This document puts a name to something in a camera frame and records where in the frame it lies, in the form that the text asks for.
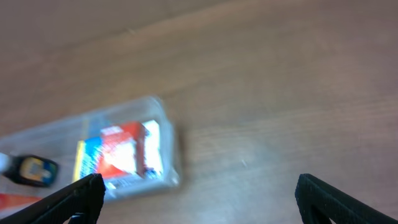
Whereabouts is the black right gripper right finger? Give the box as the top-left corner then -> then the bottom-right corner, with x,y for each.
295,174 -> 397,224

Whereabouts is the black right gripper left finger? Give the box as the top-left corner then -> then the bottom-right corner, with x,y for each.
1,174 -> 106,224

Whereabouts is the blue VapoDrops cough box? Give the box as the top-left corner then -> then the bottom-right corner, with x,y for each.
72,136 -> 102,182

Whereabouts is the dark bottle white cap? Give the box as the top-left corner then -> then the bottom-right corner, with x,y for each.
1,153 -> 59,188

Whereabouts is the clear plastic container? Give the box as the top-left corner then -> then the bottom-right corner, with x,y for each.
1,96 -> 180,201

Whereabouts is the orange tablet tube white cap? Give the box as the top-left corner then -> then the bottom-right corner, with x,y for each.
0,193 -> 41,217

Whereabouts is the red ActiFast medicine box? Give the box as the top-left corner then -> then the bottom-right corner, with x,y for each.
96,121 -> 146,179

